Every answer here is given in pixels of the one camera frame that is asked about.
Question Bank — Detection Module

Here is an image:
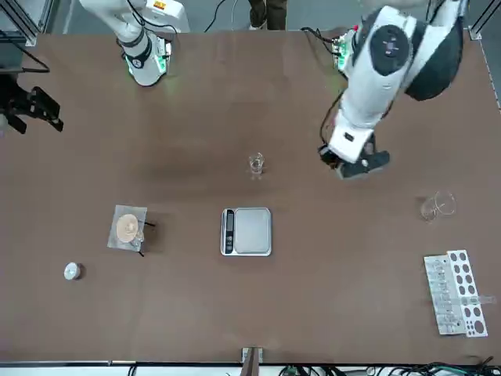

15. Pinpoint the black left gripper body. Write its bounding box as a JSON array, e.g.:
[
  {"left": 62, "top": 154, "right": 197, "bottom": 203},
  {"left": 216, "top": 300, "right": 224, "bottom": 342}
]
[{"left": 334, "top": 150, "right": 391, "bottom": 181}]

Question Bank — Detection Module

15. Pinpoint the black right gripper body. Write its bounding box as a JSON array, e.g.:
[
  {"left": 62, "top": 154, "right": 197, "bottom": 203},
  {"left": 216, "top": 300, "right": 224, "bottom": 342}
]
[{"left": 0, "top": 74, "right": 35, "bottom": 118}]

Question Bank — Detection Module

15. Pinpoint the aluminium frame post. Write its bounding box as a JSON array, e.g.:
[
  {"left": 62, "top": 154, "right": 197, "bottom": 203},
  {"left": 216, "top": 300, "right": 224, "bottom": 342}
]
[{"left": 241, "top": 346, "right": 265, "bottom": 376}]

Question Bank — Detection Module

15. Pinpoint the person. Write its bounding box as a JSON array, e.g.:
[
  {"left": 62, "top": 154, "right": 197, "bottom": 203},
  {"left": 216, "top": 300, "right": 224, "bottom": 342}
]
[{"left": 248, "top": 0, "right": 289, "bottom": 31}]

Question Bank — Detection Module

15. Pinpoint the aluminium corner post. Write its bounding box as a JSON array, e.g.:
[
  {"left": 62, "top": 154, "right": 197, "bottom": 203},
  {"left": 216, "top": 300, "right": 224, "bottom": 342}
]
[
  {"left": 0, "top": 0, "right": 54, "bottom": 46},
  {"left": 467, "top": 0, "right": 501, "bottom": 40}
]

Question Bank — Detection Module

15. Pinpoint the beige ceramic dish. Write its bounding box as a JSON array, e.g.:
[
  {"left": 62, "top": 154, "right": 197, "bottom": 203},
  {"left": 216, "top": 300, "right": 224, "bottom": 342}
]
[{"left": 116, "top": 212, "right": 139, "bottom": 242}]

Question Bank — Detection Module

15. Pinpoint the small glass beaker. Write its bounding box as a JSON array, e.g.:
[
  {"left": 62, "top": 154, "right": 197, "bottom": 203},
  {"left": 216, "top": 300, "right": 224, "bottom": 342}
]
[{"left": 247, "top": 152, "right": 267, "bottom": 180}]

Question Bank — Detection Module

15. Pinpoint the silver digital balance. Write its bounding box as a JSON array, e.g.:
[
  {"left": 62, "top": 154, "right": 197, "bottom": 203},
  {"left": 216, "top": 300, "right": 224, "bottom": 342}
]
[{"left": 220, "top": 206, "right": 273, "bottom": 258}]

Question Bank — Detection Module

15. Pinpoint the large glass beaker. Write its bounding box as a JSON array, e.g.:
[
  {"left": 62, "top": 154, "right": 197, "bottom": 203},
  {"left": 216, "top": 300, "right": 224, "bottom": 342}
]
[{"left": 420, "top": 190, "right": 457, "bottom": 223}]

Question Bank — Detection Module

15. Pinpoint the white test tube rack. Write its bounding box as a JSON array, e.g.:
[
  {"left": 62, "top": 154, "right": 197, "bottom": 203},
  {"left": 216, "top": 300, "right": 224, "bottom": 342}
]
[{"left": 423, "top": 248, "right": 490, "bottom": 338}]

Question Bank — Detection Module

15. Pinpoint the glass test tube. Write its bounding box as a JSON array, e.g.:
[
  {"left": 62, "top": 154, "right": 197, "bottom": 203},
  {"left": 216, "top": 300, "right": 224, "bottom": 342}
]
[{"left": 460, "top": 295, "right": 498, "bottom": 307}]

